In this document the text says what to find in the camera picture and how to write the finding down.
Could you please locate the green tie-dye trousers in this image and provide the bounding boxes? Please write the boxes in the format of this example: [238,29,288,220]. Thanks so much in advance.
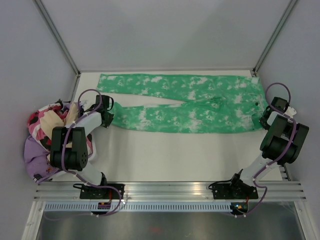
[96,73,267,134]

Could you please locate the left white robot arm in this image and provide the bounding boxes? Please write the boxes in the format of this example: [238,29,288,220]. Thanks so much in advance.
[49,94,115,199]

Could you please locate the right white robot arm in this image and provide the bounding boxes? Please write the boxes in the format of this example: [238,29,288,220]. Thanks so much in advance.
[227,97,310,198]

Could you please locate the purple trousers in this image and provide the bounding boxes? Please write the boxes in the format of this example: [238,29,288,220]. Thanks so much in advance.
[24,100,74,183]

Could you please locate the beige garment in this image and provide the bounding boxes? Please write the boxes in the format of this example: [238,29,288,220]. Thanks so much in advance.
[40,102,79,140]

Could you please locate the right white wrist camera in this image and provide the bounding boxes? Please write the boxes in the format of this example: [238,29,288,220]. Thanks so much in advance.
[284,106,297,119]

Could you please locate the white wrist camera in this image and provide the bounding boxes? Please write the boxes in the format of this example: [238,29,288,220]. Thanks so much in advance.
[80,100,94,112]
[284,106,297,119]

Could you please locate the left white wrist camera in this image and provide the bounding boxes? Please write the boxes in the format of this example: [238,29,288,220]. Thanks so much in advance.
[80,100,94,112]

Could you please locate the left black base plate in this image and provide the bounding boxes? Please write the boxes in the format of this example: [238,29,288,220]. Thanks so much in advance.
[73,183,120,200]

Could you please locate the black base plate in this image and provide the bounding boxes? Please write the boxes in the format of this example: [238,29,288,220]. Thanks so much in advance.
[208,183,259,200]
[73,183,120,200]

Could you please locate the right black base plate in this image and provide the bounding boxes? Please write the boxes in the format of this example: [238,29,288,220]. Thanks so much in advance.
[208,183,259,200]

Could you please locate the aluminium rail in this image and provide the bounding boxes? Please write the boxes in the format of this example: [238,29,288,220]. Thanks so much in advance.
[33,181,307,202]

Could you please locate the slotted cable duct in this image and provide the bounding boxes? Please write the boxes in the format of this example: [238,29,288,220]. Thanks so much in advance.
[44,201,232,213]

